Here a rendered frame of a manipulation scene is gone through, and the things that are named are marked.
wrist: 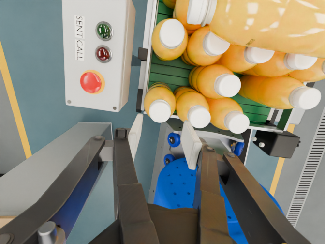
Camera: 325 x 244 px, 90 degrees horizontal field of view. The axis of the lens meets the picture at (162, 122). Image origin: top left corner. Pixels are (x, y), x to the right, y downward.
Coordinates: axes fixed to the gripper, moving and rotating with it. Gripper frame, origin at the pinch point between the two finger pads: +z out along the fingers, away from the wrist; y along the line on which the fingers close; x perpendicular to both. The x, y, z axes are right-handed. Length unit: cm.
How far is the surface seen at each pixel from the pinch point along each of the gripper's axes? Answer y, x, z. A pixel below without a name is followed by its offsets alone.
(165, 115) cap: 0.8, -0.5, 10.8
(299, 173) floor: 159, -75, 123
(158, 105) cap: -0.7, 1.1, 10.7
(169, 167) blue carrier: 4.8, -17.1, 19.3
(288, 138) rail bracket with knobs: 36.5, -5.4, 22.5
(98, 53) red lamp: -11.6, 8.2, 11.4
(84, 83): -14.0, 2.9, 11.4
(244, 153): 84, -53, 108
